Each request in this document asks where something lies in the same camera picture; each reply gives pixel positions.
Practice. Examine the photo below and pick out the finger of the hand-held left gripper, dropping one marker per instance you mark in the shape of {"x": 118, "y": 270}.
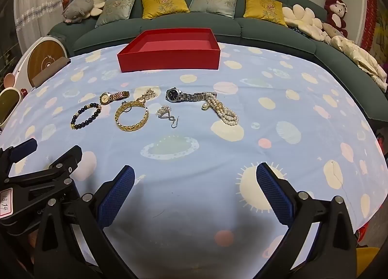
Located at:
{"x": 65, "y": 160}
{"x": 24, "y": 147}

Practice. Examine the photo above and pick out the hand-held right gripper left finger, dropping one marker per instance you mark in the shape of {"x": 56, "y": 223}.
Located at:
{"x": 116, "y": 197}

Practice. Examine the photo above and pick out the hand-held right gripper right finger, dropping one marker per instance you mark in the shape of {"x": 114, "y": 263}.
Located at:
{"x": 274, "y": 194}

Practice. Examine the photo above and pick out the gold wristwatch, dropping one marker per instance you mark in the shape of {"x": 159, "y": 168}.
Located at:
{"x": 105, "y": 98}

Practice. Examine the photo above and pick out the small silver brooch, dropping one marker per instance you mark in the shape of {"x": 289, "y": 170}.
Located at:
{"x": 163, "y": 112}

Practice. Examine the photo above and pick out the silver wristwatch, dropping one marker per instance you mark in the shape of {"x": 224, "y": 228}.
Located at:
{"x": 173, "y": 95}

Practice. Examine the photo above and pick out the red cardboard box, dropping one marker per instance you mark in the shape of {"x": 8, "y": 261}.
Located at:
{"x": 169, "y": 60}

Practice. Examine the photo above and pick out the white mirror with round ears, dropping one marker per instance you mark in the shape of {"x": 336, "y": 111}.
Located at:
{"x": 7, "y": 104}

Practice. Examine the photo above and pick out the small red knob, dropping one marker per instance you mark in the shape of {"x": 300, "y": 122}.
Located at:
{"x": 23, "y": 92}

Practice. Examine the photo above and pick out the blue planet-print tablecloth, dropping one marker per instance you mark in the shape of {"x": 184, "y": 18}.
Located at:
{"x": 212, "y": 160}

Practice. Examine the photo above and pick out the brown bike seat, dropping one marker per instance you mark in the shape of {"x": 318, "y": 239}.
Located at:
{"x": 48, "y": 71}

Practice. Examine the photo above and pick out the white round wooden-top chair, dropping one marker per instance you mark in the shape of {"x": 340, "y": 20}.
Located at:
{"x": 45, "y": 57}

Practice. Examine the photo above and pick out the yellow object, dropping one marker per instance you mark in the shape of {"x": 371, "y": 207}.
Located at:
{"x": 366, "y": 259}

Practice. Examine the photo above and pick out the white sheer curtain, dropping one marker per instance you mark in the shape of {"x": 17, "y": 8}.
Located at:
{"x": 36, "y": 9}

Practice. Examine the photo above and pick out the grey pig plush toy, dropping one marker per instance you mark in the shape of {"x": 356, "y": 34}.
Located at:
{"x": 78, "y": 7}

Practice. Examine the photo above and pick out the cream quilted blanket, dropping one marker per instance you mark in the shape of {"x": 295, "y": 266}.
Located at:
{"x": 357, "y": 54}

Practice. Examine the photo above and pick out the dark green sofa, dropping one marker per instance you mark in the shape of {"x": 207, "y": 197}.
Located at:
{"x": 272, "y": 29}

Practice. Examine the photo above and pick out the white flower-shaped cushion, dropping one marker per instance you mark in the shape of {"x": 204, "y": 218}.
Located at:
{"x": 303, "y": 17}

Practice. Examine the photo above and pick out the yellow embroidered cushion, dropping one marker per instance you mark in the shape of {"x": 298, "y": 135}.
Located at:
{"x": 163, "y": 1}
{"x": 263, "y": 7}

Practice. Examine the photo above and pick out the dark red monkey plush toy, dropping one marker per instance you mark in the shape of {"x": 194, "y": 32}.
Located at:
{"x": 335, "y": 9}

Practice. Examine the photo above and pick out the red wall hanging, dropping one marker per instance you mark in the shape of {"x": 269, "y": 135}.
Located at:
{"x": 370, "y": 12}

